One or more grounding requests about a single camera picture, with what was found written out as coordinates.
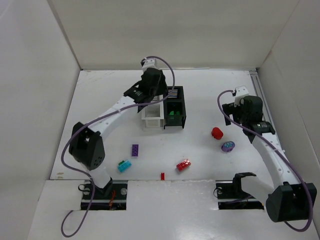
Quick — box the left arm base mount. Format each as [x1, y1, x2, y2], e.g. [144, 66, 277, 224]
[78, 180, 128, 211]

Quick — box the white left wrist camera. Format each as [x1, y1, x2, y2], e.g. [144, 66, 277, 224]
[140, 58, 158, 72]

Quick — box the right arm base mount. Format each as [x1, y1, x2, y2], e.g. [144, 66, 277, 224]
[213, 172, 264, 210]

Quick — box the white slotted container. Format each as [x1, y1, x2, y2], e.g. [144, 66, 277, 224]
[141, 101, 165, 128]

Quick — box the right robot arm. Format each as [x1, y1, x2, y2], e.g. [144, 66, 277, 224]
[218, 91, 317, 226]

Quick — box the small red lego piece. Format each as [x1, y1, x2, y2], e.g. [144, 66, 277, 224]
[160, 172, 165, 181]

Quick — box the aluminium rail right side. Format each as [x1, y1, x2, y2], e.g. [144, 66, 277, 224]
[248, 70, 280, 146]

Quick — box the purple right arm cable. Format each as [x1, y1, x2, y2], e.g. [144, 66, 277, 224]
[216, 89, 315, 232]

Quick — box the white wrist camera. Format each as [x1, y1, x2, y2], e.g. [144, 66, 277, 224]
[232, 85, 249, 107]
[140, 58, 158, 72]

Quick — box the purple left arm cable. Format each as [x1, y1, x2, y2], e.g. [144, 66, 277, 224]
[60, 55, 176, 238]

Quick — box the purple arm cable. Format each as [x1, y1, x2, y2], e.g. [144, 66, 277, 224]
[216, 89, 315, 232]
[60, 55, 176, 238]

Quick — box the purple oval lego piece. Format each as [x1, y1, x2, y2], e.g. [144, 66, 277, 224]
[221, 141, 236, 153]

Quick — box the green rounded lego brick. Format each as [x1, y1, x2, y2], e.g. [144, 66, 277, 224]
[168, 109, 181, 116]

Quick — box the black slotted container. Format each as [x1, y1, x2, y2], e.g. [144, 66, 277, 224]
[163, 86, 187, 129]

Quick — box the light blue lego brick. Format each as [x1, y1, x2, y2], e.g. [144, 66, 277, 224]
[117, 160, 132, 173]

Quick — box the red and purple lego brick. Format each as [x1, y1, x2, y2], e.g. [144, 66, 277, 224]
[176, 159, 191, 172]

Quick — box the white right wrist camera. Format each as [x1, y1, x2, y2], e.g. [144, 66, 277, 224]
[232, 85, 249, 107]

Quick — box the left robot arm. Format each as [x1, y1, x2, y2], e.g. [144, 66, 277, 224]
[68, 67, 168, 195]

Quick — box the red oval lego piece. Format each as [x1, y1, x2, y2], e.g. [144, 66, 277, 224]
[211, 127, 224, 140]

